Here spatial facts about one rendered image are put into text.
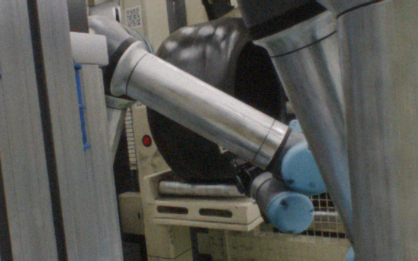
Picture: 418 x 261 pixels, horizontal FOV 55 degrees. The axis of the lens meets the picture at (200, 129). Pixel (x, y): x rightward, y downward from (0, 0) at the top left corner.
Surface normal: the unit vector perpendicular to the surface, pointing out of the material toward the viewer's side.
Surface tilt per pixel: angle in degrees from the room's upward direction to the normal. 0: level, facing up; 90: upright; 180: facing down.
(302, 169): 90
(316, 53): 104
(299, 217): 98
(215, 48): 65
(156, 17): 90
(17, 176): 90
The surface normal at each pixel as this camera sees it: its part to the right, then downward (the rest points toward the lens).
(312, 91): -0.48, 0.44
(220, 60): 0.18, -0.32
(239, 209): -0.53, 0.10
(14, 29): 0.80, -0.05
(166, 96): -0.23, 0.19
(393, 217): -0.76, 0.11
